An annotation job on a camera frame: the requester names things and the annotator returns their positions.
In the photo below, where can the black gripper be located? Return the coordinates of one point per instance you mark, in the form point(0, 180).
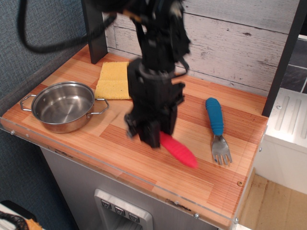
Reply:
point(155, 100)

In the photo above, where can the red handled metal spoon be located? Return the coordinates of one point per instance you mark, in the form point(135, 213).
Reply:
point(178, 150)

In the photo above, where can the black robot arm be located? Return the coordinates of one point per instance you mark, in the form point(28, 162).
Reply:
point(163, 41)

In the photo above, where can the yellow folded cloth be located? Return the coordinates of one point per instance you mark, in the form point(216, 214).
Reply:
point(113, 81)

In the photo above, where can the stainless steel pot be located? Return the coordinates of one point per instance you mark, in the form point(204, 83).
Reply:
point(63, 107)

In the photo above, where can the silver dispenser button panel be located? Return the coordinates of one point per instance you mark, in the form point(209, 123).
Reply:
point(117, 214)

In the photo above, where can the grey toy cabinet front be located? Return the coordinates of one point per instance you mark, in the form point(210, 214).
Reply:
point(78, 184)

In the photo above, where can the white toy sink unit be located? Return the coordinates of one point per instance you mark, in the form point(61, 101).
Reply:
point(282, 156)

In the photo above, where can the orange object bottom left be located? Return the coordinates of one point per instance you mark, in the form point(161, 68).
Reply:
point(32, 225)

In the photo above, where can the blue handled metal fork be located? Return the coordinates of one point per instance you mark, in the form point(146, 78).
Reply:
point(220, 149)

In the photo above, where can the dark right vertical post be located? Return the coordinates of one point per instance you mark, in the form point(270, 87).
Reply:
point(285, 57)

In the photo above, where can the dark vertical post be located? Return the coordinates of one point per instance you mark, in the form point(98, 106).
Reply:
point(285, 57)
point(93, 19)

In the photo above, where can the dark left vertical post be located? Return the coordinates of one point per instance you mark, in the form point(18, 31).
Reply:
point(93, 19)

